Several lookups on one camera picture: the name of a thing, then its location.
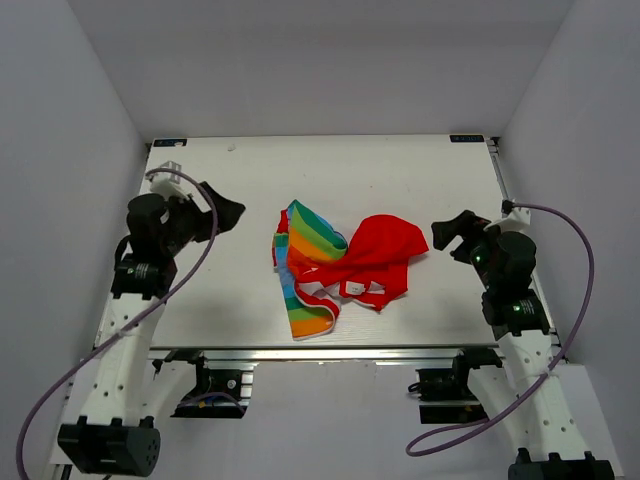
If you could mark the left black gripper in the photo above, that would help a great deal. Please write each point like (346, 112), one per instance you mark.
(204, 218)

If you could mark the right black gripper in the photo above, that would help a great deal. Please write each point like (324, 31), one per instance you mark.
(444, 232)

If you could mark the red rainbow kids jacket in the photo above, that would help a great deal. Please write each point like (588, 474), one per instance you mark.
(319, 269)

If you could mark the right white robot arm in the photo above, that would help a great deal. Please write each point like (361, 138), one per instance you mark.
(516, 385)

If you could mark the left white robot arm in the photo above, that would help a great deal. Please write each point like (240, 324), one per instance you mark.
(117, 431)

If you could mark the left blue table label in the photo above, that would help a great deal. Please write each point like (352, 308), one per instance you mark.
(169, 142)

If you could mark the blue table label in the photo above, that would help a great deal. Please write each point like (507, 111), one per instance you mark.
(466, 138)
(169, 142)

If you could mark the right blue table label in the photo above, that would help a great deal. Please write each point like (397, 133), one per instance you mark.
(466, 138)

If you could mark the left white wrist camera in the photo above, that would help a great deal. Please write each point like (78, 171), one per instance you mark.
(167, 177)

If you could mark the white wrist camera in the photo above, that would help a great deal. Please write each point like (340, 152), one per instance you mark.
(167, 177)
(514, 219)

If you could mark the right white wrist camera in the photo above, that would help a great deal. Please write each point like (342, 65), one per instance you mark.
(514, 219)

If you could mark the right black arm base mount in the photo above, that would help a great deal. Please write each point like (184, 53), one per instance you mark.
(444, 395)

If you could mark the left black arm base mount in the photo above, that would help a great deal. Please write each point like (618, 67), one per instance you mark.
(198, 388)

